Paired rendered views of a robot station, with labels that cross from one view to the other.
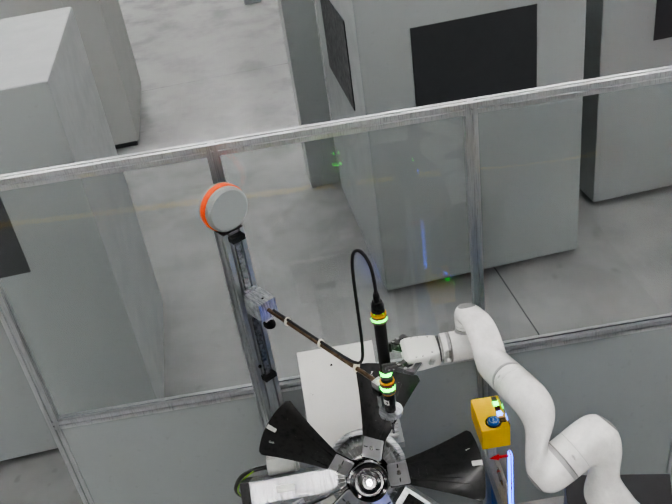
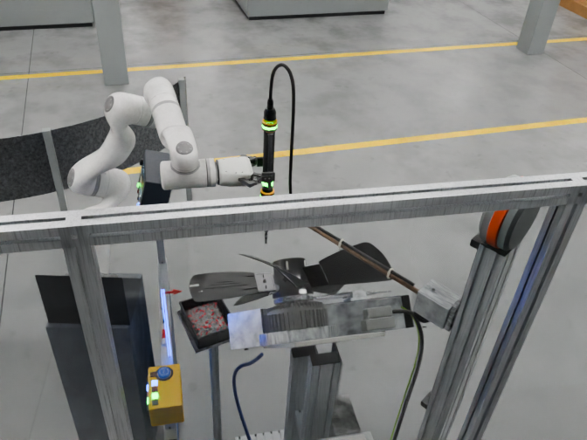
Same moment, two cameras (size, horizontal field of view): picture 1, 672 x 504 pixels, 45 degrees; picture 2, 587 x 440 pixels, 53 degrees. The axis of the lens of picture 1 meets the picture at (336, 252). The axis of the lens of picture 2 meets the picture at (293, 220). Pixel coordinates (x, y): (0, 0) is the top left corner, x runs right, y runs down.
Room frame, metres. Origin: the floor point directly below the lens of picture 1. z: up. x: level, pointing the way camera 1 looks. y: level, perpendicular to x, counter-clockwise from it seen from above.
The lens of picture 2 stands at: (3.17, -0.34, 2.59)
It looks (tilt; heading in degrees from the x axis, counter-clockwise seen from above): 37 degrees down; 167
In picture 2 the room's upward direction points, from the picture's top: 4 degrees clockwise
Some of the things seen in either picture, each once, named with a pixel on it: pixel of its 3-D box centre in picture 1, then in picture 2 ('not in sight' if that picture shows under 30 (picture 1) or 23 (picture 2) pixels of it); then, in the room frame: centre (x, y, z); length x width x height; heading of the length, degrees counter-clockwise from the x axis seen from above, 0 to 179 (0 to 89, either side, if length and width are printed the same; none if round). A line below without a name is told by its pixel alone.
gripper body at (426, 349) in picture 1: (422, 351); (232, 171); (1.71, -0.19, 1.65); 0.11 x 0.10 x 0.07; 91
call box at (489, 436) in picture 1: (490, 423); not in sight; (2.00, -0.44, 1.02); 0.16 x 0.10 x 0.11; 1
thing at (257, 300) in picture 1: (259, 303); not in sight; (2.21, 0.28, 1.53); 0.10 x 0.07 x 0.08; 36
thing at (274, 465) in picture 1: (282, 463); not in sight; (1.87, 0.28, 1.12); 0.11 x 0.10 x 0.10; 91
